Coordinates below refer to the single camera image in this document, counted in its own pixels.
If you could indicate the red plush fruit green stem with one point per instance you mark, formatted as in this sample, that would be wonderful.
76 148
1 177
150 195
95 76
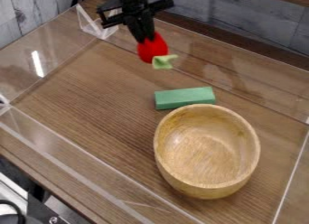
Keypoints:
152 52

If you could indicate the clear acrylic corner bracket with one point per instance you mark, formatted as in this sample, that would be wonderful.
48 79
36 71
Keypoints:
92 26

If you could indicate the wooden bowl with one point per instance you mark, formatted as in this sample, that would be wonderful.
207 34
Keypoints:
206 151

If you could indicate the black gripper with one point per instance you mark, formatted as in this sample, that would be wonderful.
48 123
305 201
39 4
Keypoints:
132 13

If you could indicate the green rectangular block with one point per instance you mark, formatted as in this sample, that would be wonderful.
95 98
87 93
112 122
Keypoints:
168 99

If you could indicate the clear acrylic tray enclosure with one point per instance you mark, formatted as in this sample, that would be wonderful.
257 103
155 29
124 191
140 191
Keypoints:
79 119

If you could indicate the black equipment under table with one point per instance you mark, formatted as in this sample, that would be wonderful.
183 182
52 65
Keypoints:
20 210

